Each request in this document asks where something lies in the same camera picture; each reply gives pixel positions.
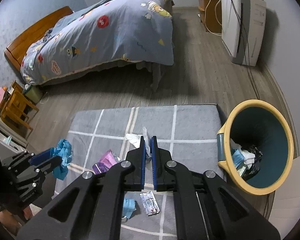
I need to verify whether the orange wooden bed frame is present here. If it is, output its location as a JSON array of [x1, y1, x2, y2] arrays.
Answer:
[[4, 6, 73, 72]]

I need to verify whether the pink foil wrapper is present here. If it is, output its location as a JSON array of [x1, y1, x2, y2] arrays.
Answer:
[[99, 150, 121, 169]]

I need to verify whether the blue cartoon duvet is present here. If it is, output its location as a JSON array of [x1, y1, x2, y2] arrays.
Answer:
[[20, 0, 174, 89]]

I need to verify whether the light blue face mask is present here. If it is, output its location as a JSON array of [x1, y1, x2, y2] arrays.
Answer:
[[121, 198, 138, 223]]

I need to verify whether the yellow wooden chair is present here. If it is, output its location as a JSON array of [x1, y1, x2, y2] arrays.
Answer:
[[0, 81, 39, 139]]

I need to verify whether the black power cable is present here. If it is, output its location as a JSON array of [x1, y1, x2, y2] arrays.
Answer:
[[226, 0, 261, 100]]

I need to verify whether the brown wooden nightstand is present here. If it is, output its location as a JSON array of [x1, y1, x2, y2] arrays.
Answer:
[[198, 0, 222, 35]]

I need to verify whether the grey plaid blanket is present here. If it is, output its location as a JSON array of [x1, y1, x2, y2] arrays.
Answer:
[[54, 105, 225, 239]]

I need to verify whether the silver foil medicine sachet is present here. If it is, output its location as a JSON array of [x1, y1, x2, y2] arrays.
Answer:
[[140, 191, 160, 216]]

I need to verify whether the yellow teal trash bin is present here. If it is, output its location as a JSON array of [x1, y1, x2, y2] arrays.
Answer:
[[217, 100, 294, 196]]

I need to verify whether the purple plastic bottle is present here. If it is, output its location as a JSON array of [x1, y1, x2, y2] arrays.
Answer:
[[93, 162, 109, 174]]

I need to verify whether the small green bin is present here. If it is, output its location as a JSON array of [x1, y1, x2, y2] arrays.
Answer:
[[23, 84, 43, 104]]

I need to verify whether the white air purifier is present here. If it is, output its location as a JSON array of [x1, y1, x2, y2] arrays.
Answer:
[[221, 0, 267, 67]]

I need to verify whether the white tissue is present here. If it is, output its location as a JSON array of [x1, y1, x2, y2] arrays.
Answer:
[[125, 127, 152, 159]]

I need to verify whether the blue glove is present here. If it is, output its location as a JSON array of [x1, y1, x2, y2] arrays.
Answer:
[[50, 139, 72, 180]]

